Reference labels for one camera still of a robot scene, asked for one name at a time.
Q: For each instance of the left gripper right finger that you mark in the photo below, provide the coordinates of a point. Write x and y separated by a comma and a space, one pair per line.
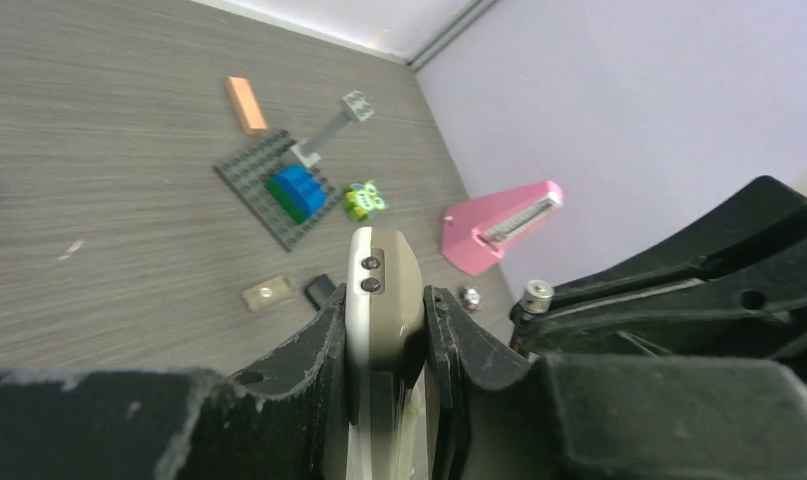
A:
486, 405

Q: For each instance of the orange wooden block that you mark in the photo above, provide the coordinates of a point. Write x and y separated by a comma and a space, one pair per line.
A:
246, 105

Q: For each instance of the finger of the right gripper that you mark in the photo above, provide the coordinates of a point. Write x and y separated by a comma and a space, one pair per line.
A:
761, 219
757, 312

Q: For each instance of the black remote control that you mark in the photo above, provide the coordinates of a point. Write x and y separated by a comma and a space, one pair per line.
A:
319, 290

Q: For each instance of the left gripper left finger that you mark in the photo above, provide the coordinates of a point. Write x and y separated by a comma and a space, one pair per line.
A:
299, 430

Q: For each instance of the pink metronome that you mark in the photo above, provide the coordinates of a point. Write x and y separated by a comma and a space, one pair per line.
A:
477, 233

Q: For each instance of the beige remote control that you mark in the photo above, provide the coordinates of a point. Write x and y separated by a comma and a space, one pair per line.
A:
385, 340

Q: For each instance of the green owl toy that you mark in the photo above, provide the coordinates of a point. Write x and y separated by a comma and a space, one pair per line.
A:
363, 201

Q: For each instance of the grey lego baseplate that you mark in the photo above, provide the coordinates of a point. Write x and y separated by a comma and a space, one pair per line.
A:
246, 172

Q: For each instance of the beige battery cover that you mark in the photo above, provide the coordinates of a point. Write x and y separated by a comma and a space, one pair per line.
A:
267, 293

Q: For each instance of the blue lego brick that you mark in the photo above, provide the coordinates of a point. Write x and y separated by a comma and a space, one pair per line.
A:
297, 192

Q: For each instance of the small patterned ball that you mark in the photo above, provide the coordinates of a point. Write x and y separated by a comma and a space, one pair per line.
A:
470, 298

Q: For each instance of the grey lego tower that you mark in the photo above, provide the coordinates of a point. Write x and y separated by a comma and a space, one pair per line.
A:
354, 108

